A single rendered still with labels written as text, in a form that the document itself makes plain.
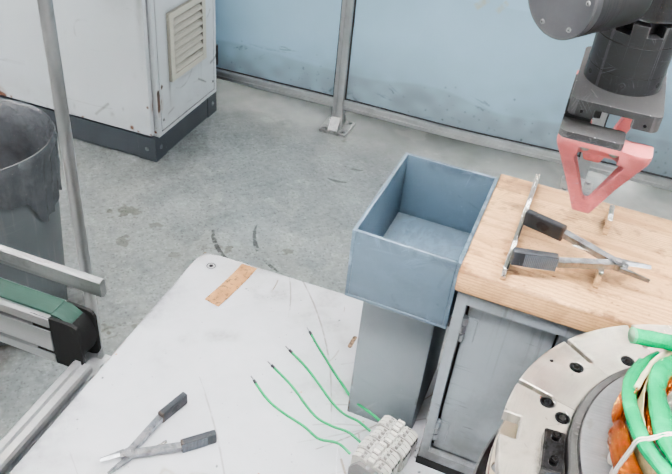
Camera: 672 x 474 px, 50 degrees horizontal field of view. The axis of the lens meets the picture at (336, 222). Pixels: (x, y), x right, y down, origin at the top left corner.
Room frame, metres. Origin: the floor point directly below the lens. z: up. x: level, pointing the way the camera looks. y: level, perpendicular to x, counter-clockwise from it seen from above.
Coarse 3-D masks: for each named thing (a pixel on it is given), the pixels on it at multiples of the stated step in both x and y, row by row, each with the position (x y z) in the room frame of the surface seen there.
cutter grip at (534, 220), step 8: (528, 216) 0.57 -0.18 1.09; (536, 216) 0.57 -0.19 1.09; (544, 216) 0.57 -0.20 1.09; (528, 224) 0.57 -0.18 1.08; (536, 224) 0.57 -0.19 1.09; (544, 224) 0.56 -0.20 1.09; (552, 224) 0.56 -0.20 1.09; (560, 224) 0.56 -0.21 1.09; (544, 232) 0.56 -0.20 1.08; (552, 232) 0.56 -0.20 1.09; (560, 232) 0.55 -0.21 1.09; (560, 240) 0.55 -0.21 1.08
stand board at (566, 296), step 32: (512, 192) 0.65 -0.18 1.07; (544, 192) 0.66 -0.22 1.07; (480, 224) 0.59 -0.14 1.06; (512, 224) 0.59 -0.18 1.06; (576, 224) 0.61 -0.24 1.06; (640, 224) 0.62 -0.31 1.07; (480, 256) 0.54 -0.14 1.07; (576, 256) 0.55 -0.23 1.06; (640, 256) 0.56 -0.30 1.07; (480, 288) 0.50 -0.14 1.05; (512, 288) 0.50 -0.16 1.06; (544, 288) 0.50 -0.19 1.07; (576, 288) 0.50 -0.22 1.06; (608, 288) 0.51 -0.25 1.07; (640, 288) 0.51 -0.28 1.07; (576, 320) 0.48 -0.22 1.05; (608, 320) 0.47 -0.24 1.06; (640, 320) 0.47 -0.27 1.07
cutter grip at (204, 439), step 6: (204, 432) 0.51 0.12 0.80; (210, 432) 0.51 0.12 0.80; (186, 438) 0.50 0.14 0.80; (192, 438) 0.50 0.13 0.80; (198, 438) 0.50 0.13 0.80; (204, 438) 0.50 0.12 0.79; (210, 438) 0.51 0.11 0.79; (216, 438) 0.51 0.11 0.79; (186, 444) 0.49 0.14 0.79; (192, 444) 0.50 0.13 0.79; (198, 444) 0.50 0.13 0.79; (204, 444) 0.50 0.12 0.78; (186, 450) 0.49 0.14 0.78
